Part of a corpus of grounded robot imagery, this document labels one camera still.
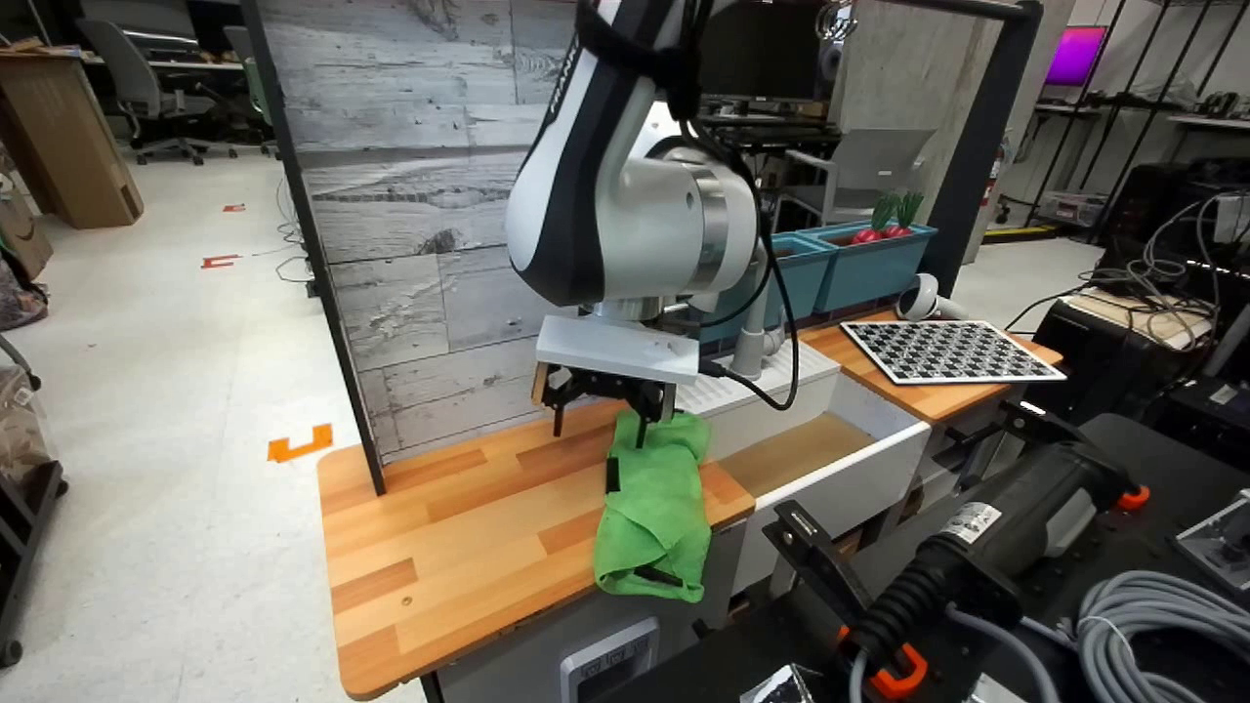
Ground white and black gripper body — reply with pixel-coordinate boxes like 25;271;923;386
533;308;707;398

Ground green towel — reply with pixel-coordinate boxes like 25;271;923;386
591;405;718;605

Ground teal plastic bin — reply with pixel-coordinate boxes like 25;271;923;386
696;231;836;351
792;223;936;318

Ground white sink basin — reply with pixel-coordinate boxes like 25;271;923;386
670;339;933;599

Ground black bar clamp orange tips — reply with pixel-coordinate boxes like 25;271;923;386
762;502;933;703

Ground grey electrical outlet box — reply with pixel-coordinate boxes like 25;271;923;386
560;618;663;703

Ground grey wood-print backdrop panel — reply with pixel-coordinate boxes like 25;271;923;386
258;0;656;461

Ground red items in bin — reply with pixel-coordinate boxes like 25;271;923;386
841;223;914;249

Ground orange floor tape marker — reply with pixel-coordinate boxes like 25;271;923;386
267;424;335;471

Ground small white object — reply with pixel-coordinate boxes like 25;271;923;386
901;271;973;325

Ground checkerboard calibration board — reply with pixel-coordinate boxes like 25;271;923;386
836;318;1069;391

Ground green item in bin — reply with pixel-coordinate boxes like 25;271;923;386
867;192;927;234

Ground black monitor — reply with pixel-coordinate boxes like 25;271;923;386
696;0;841;107

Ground black device with white label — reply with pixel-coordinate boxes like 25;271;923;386
893;443;1158;629

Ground grey office chair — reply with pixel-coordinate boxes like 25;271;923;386
76;11;248;169

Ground monitor with purple screen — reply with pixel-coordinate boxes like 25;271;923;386
1043;23;1115;90

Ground black cart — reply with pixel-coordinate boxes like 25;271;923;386
0;327;71;674

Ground wooden cabinet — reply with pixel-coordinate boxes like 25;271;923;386
0;36;149;234

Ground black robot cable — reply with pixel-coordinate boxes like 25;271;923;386
685;123;804;418

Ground black slanted frame post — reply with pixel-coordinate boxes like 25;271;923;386
242;0;390;502

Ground black frame with crossbar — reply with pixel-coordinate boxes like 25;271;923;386
917;0;1048;303

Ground grey coiled cable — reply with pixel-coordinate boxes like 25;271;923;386
1069;566;1250;703

